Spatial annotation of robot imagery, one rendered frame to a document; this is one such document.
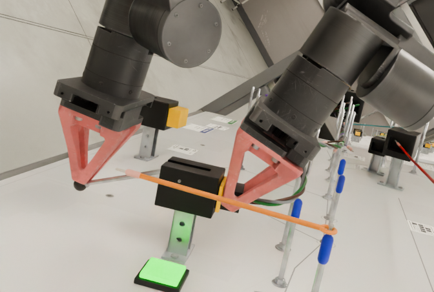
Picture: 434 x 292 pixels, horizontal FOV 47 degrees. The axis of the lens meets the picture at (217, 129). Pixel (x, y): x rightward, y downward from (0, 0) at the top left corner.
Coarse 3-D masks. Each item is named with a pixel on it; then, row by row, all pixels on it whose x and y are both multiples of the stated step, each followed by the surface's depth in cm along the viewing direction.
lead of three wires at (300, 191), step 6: (306, 180) 52; (300, 186) 51; (300, 192) 50; (258, 198) 48; (282, 198) 49; (288, 198) 49; (294, 198) 49; (258, 204) 48; (264, 204) 48; (270, 204) 48; (276, 204) 48; (282, 204) 49
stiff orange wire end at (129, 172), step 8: (136, 176) 38; (144, 176) 38; (152, 176) 38; (168, 184) 38; (176, 184) 38; (192, 192) 37; (200, 192) 37; (216, 200) 37; (224, 200) 37; (232, 200) 37; (248, 208) 36; (256, 208) 36; (272, 216) 36; (280, 216) 36; (288, 216) 35; (304, 224) 35; (312, 224) 35; (328, 232) 34; (336, 232) 34
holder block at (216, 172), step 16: (176, 160) 49; (160, 176) 47; (176, 176) 47; (192, 176) 46; (208, 176) 46; (160, 192) 47; (176, 192) 47; (208, 192) 46; (176, 208) 47; (192, 208) 47; (208, 208) 47
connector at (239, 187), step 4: (220, 184) 48; (236, 184) 49; (240, 184) 49; (244, 184) 49; (236, 188) 48; (240, 188) 48; (236, 192) 47; (240, 192) 47; (220, 208) 47; (224, 208) 47; (236, 212) 47
